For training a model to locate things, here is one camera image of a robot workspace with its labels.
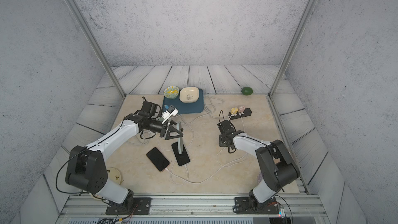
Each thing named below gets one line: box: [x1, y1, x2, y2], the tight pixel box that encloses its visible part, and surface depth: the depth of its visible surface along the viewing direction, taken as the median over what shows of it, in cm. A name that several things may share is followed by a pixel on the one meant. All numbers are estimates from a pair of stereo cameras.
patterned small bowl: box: [163, 85, 180, 100], surface depth 121 cm
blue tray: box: [162, 88, 205, 115], surface depth 114 cm
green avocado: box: [240, 86, 254, 96], surface depth 122 cm
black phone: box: [171, 141, 191, 167], surface depth 90 cm
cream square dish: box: [178, 86, 200, 104], surface depth 119 cm
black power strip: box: [228, 107, 253, 120], surface depth 109 cm
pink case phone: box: [146, 147, 170, 173], surface depth 91 cm
